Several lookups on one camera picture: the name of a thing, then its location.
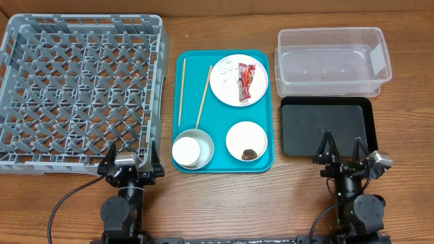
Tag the small white bowl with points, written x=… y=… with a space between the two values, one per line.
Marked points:
x=246 y=135

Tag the black plastic waste tray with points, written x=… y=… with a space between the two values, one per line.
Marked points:
x=304 y=120

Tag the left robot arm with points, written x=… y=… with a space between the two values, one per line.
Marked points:
x=122 y=214

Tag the brown food scrap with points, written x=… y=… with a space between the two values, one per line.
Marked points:
x=249 y=155

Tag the light grey bowl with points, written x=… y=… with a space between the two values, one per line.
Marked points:
x=206 y=146

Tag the red snack wrapper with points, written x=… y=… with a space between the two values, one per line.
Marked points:
x=246 y=74

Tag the grey plastic dishwasher rack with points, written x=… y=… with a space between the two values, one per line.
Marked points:
x=74 y=85

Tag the large white round plate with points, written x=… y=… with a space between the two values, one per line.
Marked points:
x=228 y=92

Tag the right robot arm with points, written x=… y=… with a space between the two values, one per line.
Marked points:
x=359 y=215

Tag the wooden chopstick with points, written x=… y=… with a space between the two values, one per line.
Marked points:
x=182 y=92
x=203 y=97

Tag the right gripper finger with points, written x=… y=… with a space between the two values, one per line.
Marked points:
x=359 y=145
x=327 y=147

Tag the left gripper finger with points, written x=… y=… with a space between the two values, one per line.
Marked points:
x=155 y=161
x=109 y=158

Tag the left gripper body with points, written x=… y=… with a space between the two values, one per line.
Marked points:
x=145 y=178

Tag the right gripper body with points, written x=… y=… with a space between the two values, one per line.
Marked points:
x=341 y=169

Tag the teal plastic serving tray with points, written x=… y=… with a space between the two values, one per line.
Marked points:
x=217 y=117

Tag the white paper cup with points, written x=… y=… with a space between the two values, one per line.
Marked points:
x=186 y=151

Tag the white tissue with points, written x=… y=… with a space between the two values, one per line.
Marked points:
x=227 y=70

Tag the clear plastic waste bin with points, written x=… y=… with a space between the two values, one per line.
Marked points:
x=344 y=61

